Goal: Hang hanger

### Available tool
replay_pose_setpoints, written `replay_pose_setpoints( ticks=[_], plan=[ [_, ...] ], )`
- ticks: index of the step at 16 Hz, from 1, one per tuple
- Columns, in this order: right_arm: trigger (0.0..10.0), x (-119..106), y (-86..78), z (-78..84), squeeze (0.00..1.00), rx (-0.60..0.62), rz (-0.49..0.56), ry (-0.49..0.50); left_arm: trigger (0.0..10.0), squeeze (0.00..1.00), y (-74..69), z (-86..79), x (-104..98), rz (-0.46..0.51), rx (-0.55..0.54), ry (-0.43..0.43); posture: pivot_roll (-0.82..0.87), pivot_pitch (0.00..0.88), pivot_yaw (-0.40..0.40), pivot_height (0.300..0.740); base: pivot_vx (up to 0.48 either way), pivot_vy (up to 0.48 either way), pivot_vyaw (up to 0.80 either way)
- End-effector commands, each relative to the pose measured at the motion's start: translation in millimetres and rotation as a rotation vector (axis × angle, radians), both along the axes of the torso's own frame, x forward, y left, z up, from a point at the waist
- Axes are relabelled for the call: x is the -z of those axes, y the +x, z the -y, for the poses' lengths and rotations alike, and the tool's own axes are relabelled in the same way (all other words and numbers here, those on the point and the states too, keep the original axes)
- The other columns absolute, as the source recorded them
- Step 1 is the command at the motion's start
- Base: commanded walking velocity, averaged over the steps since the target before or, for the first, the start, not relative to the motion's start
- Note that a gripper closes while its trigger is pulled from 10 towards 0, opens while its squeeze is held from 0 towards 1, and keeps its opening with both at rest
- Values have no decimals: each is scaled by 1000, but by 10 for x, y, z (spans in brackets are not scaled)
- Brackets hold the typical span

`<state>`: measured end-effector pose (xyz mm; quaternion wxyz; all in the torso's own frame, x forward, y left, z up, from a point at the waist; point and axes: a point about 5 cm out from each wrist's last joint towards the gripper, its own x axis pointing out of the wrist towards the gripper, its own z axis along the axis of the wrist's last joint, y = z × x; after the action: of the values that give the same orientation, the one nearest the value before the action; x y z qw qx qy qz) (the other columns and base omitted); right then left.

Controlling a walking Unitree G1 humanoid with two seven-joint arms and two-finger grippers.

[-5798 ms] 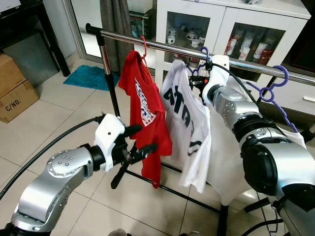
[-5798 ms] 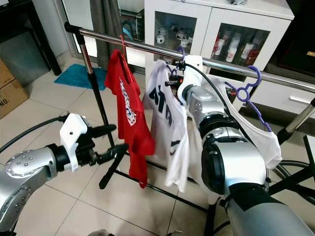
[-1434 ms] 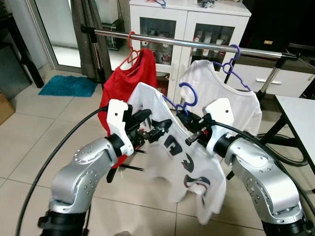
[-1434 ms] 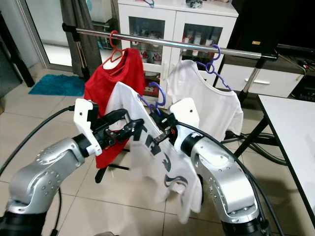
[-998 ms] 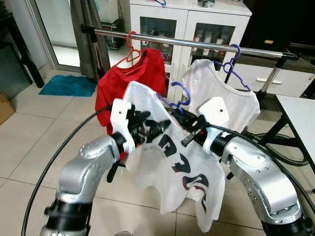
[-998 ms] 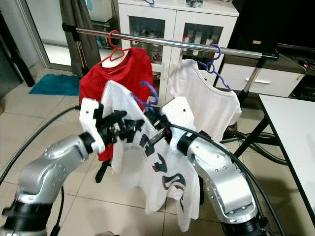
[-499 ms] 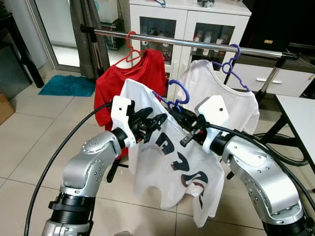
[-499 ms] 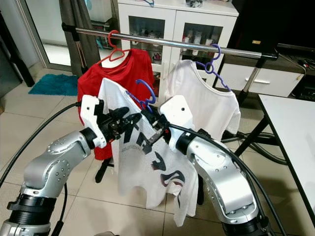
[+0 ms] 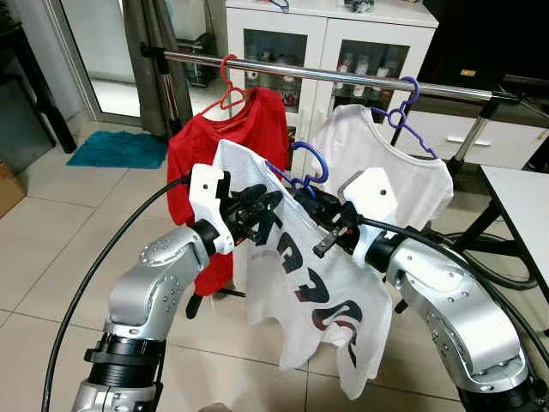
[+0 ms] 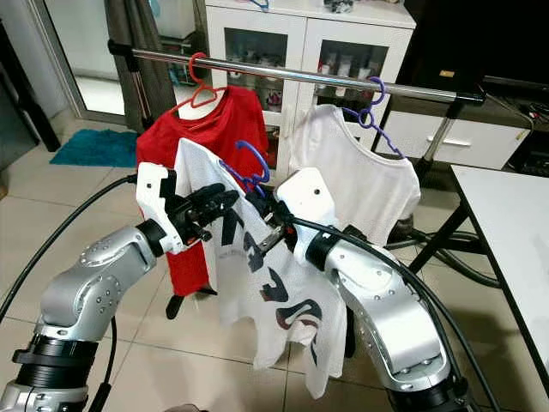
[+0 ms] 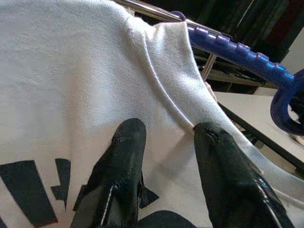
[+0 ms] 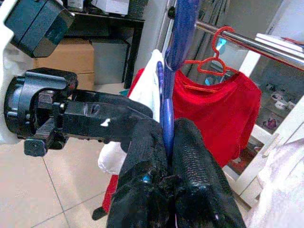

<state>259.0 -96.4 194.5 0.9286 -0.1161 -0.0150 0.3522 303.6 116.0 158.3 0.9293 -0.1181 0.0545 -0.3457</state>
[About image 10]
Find blue plastic hanger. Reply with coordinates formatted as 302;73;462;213
219;139;271;197

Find white printed mesh jersey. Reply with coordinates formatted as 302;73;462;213
174;137;348;400

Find red plastic hanger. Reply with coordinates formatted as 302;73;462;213
178;51;228;111

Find purple plastic hanger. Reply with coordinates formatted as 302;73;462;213
341;76;404;158

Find red T-shirt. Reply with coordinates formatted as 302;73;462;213
136;84;268;297

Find white T-shirt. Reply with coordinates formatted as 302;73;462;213
287;103;421;245

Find teal floor mat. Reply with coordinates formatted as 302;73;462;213
50;129;138;167

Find white glass door cabinet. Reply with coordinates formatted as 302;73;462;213
204;0;417;147

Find grey curtain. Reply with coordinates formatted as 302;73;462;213
103;0;207;130

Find white framed glass door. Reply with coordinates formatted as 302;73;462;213
24;0;130;117

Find black desk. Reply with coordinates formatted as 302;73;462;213
0;34;63;147

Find large white table black legs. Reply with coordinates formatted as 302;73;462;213
407;163;549;397

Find black television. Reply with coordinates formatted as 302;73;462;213
395;0;549;95

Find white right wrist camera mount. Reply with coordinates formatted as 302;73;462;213
274;167;338;265

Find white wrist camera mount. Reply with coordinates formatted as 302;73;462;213
274;167;338;265
135;161;182;257

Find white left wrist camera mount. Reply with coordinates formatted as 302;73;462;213
135;161;182;257

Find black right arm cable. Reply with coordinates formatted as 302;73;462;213
292;216;503;412

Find black floor cable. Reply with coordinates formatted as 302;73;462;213
386;225;481;288

